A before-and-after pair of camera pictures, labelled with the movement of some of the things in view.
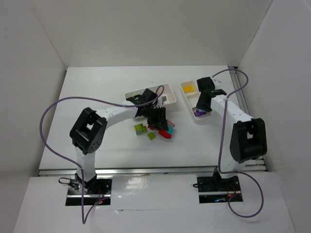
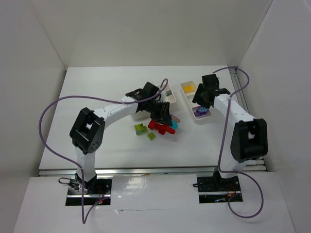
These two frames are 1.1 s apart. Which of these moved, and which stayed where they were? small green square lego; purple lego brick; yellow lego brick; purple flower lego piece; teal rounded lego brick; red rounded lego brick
Moved: teal rounded lego brick; red rounded lego brick
Stayed: purple flower lego piece; yellow lego brick; small green square lego; purple lego brick
